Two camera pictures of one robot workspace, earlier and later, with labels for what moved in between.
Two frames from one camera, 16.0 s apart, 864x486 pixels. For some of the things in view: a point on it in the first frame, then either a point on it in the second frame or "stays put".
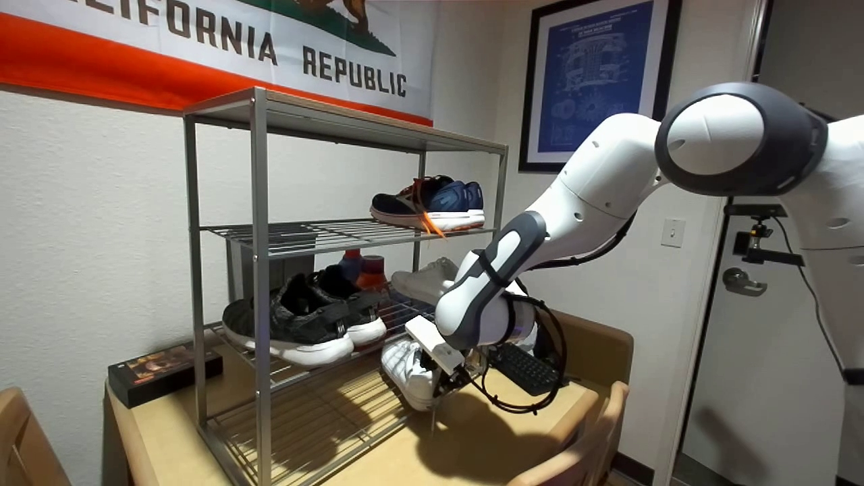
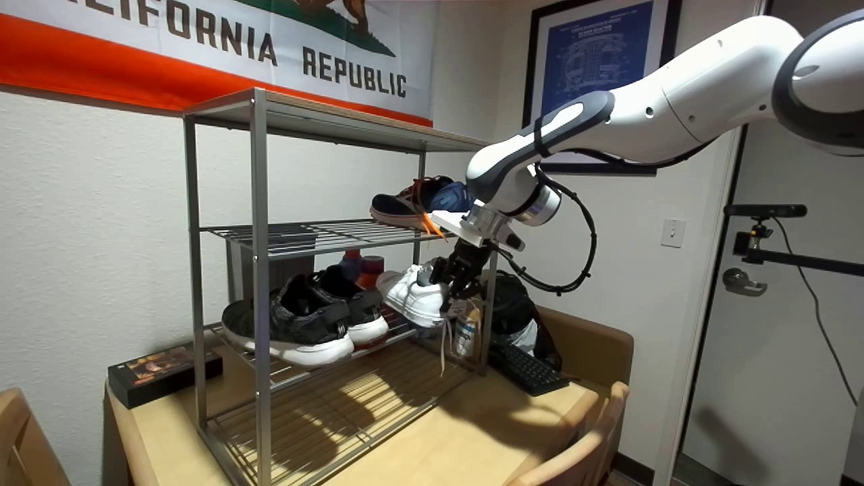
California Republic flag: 184,54 stays put
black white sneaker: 293,336 stays put
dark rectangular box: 158,371 stays put
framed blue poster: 594,62 stays put
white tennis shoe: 410,379 -> 417,294
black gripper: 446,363 -> 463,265
